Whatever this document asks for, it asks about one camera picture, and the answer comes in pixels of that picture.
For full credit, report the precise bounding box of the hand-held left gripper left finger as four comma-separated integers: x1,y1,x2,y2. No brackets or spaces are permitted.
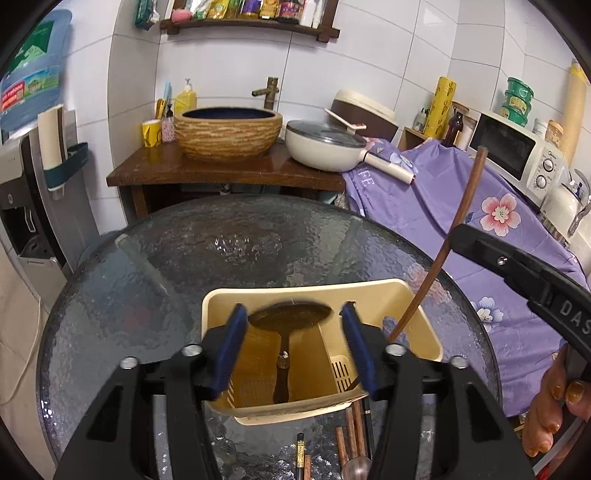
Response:
53,302,250,480

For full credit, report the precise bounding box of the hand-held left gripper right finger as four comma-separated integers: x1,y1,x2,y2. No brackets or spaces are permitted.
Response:
341,301,536,480

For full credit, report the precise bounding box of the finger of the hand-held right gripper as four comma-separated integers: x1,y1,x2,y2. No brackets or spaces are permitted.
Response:
449,224,555,303

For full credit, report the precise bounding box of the beige plastic utensil holder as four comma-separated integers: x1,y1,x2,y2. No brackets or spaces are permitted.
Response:
202,279,444,426

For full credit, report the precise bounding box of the long brown wooden chopstick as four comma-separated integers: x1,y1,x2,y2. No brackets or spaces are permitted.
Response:
389,147,489,345

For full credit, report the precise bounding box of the metal spoon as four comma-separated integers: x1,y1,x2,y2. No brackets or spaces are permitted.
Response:
341,456,374,480

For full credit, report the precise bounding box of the person's right hand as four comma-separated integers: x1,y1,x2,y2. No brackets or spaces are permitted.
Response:
522,344,591,459

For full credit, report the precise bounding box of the purple floral cloth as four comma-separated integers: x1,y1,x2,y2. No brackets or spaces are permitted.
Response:
344,137,591,416

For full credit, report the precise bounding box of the white electric kettle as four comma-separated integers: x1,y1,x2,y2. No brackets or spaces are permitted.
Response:
540,168,591,241

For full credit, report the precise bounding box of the white microwave oven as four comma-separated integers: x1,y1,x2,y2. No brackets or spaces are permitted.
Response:
466,111,568,201

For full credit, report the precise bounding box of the brown glass bottle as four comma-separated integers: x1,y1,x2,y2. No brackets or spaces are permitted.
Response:
443,110,466,148

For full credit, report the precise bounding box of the small wooden box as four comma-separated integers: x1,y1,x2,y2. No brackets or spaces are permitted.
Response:
398,126,432,151

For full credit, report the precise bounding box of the yellow wrap roll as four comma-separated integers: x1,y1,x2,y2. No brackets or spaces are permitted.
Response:
425,76,458,139

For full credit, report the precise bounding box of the rolled bamboo mat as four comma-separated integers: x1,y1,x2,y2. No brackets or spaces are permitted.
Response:
561,58,588,164

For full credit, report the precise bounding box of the brown and cream rice cooker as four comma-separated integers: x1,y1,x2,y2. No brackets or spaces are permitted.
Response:
333,89,399,143

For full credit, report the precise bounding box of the brown wooden sink cabinet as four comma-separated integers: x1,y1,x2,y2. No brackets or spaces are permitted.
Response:
106,141,347,217

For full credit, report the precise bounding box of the white rice paddle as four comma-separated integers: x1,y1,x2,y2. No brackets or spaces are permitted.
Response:
324,108,368,134

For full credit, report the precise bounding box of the cream frying pan with lid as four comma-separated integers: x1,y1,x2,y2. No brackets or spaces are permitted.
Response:
285,119,416,184

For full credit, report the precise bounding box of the woven pattern ceramic basin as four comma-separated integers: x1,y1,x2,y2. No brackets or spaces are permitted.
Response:
173,107,283,161

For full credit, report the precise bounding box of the pink dotted pump bottle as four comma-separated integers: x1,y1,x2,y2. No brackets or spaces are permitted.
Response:
161,105,176,143

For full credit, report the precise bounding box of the yellow cup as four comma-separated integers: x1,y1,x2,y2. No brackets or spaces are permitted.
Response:
141,119,162,148

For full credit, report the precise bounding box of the teal cup holder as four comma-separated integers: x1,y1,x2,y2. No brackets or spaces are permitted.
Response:
44,142,90,195

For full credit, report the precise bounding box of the yellow soap pump bottle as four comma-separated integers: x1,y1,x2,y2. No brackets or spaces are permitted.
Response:
173,78,198,116

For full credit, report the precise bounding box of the brass faucet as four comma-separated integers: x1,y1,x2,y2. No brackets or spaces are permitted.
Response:
252,76,281,112

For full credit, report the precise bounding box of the grey water dispenser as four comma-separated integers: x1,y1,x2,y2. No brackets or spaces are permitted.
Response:
0,111,100,296

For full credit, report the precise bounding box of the white paper cup stack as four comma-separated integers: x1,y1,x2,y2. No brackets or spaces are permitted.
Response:
37,105,65,168

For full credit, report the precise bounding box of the blue water jug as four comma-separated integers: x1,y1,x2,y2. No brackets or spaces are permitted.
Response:
0,9,74,134

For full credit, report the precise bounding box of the green packet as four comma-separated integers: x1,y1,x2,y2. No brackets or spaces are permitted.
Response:
135,0,162,31

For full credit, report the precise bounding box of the wooden wall shelf with jars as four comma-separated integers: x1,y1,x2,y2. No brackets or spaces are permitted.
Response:
168,0,340,28

